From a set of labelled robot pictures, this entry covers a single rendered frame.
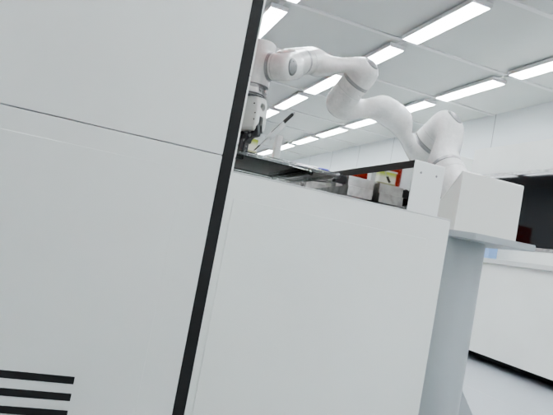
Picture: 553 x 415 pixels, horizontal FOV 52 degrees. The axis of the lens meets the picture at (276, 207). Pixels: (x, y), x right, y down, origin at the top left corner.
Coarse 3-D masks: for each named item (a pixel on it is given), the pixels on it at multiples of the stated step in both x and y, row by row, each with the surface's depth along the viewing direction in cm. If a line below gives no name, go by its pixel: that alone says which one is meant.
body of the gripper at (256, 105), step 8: (248, 96) 159; (256, 96) 157; (248, 104) 158; (256, 104) 157; (264, 104) 158; (248, 112) 158; (256, 112) 156; (264, 112) 159; (248, 120) 157; (256, 120) 156; (264, 120) 159; (248, 128) 157; (264, 128) 159
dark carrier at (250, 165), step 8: (240, 160) 160; (248, 160) 157; (256, 160) 154; (240, 168) 179; (248, 168) 176; (256, 168) 172; (264, 168) 168; (272, 168) 165; (280, 168) 162; (288, 168) 159; (304, 176) 170; (312, 176) 167; (320, 176) 163
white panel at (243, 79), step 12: (264, 0) 105; (252, 12) 104; (252, 24) 104; (252, 36) 104; (252, 48) 104; (252, 60) 104; (240, 72) 104; (240, 84) 104; (240, 96) 104; (240, 108) 104; (240, 120) 104; (228, 132) 103; (228, 144) 103
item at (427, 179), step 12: (420, 168) 146; (432, 168) 148; (444, 168) 149; (420, 180) 146; (432, 180) 148; (420, 192) 146; (432, 192) 148; (408, 204) 145; (420, 204) 146; (432, 204) 148
